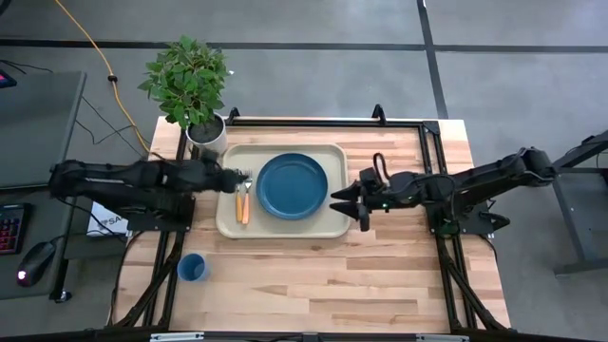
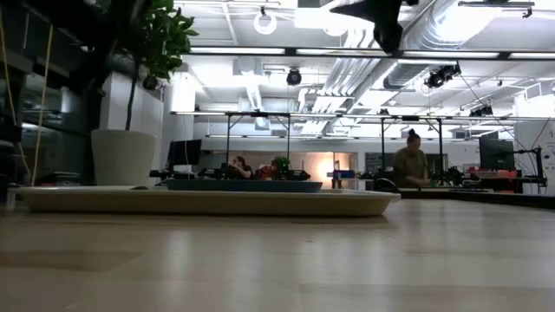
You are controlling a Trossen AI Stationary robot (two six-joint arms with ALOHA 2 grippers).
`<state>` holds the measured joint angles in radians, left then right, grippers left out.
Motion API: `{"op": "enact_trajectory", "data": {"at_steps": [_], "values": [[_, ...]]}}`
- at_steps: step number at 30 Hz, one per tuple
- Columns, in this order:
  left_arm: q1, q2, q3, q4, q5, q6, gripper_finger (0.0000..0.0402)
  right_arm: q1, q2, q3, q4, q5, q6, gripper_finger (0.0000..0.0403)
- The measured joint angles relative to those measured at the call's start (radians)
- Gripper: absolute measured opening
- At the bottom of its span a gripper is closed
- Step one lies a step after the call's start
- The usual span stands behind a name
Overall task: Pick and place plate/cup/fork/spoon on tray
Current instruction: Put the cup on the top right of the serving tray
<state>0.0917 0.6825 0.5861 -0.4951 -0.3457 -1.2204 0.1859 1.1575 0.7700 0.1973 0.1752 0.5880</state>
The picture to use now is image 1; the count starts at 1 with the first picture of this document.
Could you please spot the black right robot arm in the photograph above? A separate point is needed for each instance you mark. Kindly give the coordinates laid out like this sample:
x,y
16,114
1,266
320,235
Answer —
x,y
494,178

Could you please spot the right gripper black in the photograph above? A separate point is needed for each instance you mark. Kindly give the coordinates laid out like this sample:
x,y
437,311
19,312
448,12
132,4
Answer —
x,y
394,192

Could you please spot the white plant pot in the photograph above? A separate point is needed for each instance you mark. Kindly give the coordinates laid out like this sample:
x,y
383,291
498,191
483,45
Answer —
x,y
214,142

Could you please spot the blue plastic cup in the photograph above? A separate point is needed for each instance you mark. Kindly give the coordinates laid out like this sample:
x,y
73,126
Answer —
x,y
192,268

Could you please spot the green leafy plant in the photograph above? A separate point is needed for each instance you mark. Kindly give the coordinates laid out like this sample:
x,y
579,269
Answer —
x,y
187,81

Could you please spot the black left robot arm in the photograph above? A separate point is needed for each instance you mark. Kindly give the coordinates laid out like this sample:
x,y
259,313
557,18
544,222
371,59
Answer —
x,y
119,178

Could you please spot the beige plastic tray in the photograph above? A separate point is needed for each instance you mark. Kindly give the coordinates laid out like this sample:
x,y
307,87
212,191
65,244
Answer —
x,y
290,228

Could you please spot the small device with lit screen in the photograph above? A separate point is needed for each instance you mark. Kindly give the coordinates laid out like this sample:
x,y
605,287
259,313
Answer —
x,y
5,79

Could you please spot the dark grey flat panel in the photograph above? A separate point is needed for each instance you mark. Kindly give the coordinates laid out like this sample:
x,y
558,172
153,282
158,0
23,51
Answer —
x,y
38,128

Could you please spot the black aluminium table frame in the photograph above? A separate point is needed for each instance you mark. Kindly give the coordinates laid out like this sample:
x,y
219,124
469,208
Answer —
x,y
332,122

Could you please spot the backlit black keyboard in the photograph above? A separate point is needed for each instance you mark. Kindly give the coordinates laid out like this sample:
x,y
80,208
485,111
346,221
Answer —
x,y
12,230

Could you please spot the black metal side table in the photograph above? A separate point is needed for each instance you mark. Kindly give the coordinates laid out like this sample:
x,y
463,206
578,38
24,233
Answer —
x,y
567,214

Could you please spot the white printed box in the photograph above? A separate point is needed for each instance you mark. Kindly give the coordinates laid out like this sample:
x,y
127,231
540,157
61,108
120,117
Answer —
x,y
107,222

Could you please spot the black computer mouse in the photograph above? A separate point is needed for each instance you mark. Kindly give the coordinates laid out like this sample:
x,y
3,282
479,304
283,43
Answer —
x,y
35,261

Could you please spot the blue ceramic plate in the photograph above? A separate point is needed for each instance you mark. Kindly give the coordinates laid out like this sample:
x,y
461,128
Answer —
x,y
292,186

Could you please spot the silver metal bracket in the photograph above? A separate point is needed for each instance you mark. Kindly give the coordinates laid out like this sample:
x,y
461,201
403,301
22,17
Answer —
x,y
442,338
176,336

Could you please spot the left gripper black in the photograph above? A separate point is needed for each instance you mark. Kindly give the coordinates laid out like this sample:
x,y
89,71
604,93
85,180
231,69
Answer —
x,y
214,179

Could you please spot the dark grey side desk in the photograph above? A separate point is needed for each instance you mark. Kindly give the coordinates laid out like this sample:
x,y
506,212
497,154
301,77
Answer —
x,y
71,247

